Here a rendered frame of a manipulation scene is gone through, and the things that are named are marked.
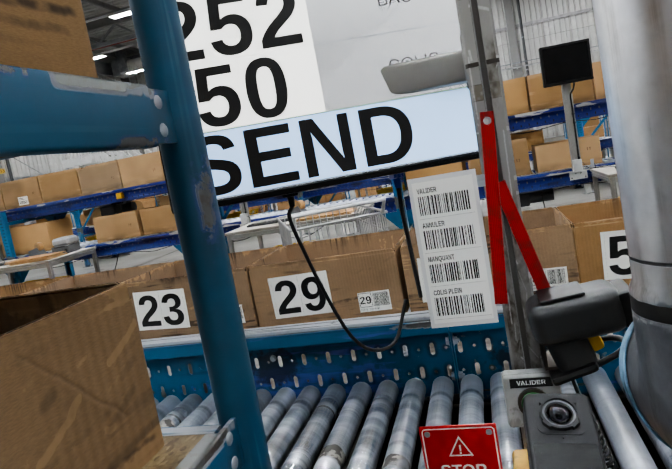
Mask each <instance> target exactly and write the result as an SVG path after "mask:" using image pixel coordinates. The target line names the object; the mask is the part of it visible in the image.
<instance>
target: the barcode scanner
mask: <svg viewBox="0 0 672 469"><path fill-rule="evenodd" d="M535 292H536V294H535V295H533V296H530V297H529V298H528V299H527V301H526V304H525V310H526V314H527V318H528V321H529V324H530V328H531V331H532V334H533V336H534V338H535V340H536V341H537V342H538V343H540V344H541V345H544V346H547V348H548V350H549V352H550V354H551V356H552V358H553V360H554V362H555V363H556V365H557V367H558V369H559V370H548V371H549V375H550V378H551V381H552V383H553V384H554V385H555V386H559V385H562V384H565V383H567V382H570V381H573V380H575V379H578V378H581V377H584V376H586V375H589V374H592V373H594V372H597V371H598V370H599V365H598V364H597V362H596V361H597V356H596V353H595V351H598V350H600V349H602V348H603V347H604V342H603V340H602V339H601V337H600V335H605V334H610V333H615V332H619V331H621V330H623V329H624V328H625V327H627V328H628V327H629V326H630V324H631V323H632V322H633V317H632V310H631V302H630V294H629V285H628V284H627V283H626V282H625V281H624V280H623V279H614V280H610V281H606V280H603V279H600V280H593V281H589V282H585V283H581V284H579V283H578V282H577V281H574V282H570V283H566V284H561V285H557V286H553V287H549V288H545V289H541V290H536V291H535Z"/></svg>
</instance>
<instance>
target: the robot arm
mask: <svg viewBox="0 0 672 469"><path fill-rule="evenodd" d="M592 4H593V11H594V18H595V25H596V32H597V39H598V46H599V53H600V60H601V67H602V74H603V81H604V88H605V95H606V102H607V109H608V116H609V123H610V130H611V137H612V143H613V150H614V157H615V164H616V171H617V178H618V185H619V192H620V199H621V206H622V213H623V220H624V227H625V234H626V241H627V248H628V255H629V262H630V269H631V276H632V278H631V281H630V284H629V294H630V302H631V310H632V317H633V322H632V323H631V324H630V326H629V327H628V329H627V331H626V333H625V335H624V337H623V340H622V343H621V347H620V352H619V371H620V377H621V381H622V384H623V387H624V389H625V392H626V394H627V396H628V398H629V400H630V401H631V403H632V405H633V407H634V409H635V411H636V412H637V414H638V416H639V417H640V419H641V420H642V421H643V423H644V424H645V425H646V427H647V428H648V429H649V430H650V431H651V432H652V433H653V434H654V435H655V436H656V437H657V438H658V439H659V440H660V441H661V442H662V443H664V444H665V445H666V446H668V447H669V448H670V449H672V0H592ZM523 424H524V431H525V439H526V446H527V453H528V461H529V469H607V466H606V462H605V458H604V454H603V450H602V446H601V442H600V439H599V435H598V431H597V427H596V423H595V419H594V415H593V411H592V407H591V404H590V401H589V399H588V398H587V396H585V395H584V394H580V393H547V394H527V395H525V397H524V399H523Z"/></svg>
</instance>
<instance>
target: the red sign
mask: <svg viewBox="0 0 672 469"><path fill-rule="evenodd" d="M419 433H420V439H421V445H422V451H423V456H424V462H425V468H426V469H503V466H502V460H501V454H500V447H499V441H498V435H497V428H496V423H485V424H463V425H442V426H421V427H419Z"/></svg>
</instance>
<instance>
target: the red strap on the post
mask: <svg viewBox="0 0 672 469"><path fill-rule="evenodd" d="M480 123H481V135H482V148H483V160H484V173H485V185H486V198H487V211H488V223H489V236H490V248H491V261H492V273H493V286H494V298H495V304H508V296H507V283H506V270H505V256H504V243H503V230H502V217H501V206H502V209H503V211H504V213H505V216H506V218H507V220H508V223H509V225H510V227H511V230H512V232H513V234H514V237H515V239H516V241H517V244H518V246H519V248H520V251H521V253H522V255H523V258H524V260H525V262H526V265H527V267H528V269H529V272H530V274H531V276H532V279H533V281H534V283H535V286H536V288H537V290H541V289H545V288H549V287H550V284H549V282H548V280H547V277H546V275H545V273H544V270H543V268H542V266H541V263H540V261H539V259H538V256H537V254H536V252H535V249H534V247H533V245H532V242H531V240H530V237H529V235H528V233H527V230H526V228H525V226H524V223H523V221H522V219H521V216H520V214H519V212H518V209H517V207H516V205H515V202H514V200H513V198H512V195H511V193H510V191H509V188H508V186H507V184H506V181H505V180H503V181H500V182H499V178H498V165H497V151H496V138H495V125H494V112H493V111H487V112H480ZM499 189H500V191H499ZM500 202H501V204H500Z"/></svg>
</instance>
